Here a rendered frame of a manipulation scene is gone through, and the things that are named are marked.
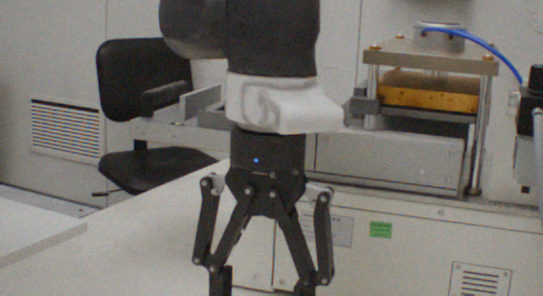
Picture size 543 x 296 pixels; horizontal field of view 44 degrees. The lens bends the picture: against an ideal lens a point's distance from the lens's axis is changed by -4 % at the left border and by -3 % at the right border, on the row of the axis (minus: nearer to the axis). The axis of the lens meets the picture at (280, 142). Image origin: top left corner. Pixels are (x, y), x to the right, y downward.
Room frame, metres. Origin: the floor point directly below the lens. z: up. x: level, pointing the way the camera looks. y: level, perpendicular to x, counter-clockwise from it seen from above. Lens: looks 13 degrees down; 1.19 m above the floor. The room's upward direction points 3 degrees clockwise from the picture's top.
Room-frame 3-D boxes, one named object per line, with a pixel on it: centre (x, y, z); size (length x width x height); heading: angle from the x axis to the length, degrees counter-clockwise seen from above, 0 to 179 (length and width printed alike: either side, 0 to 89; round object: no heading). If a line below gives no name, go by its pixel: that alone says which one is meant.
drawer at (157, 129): (1.11, 0.07, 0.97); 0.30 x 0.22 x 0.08; 73
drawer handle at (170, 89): (1.15, 0.20, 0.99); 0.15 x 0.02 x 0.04; 163
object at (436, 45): (1.00, -0.25, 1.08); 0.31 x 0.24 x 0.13; 163
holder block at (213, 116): (1.10, 0.02, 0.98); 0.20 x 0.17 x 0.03; 163
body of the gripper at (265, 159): (0.67, 0.01, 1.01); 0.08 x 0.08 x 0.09
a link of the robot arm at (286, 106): (0.65, 0.00, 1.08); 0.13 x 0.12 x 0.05; 165
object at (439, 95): (1.02, -0.23, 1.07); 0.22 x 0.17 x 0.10; 163
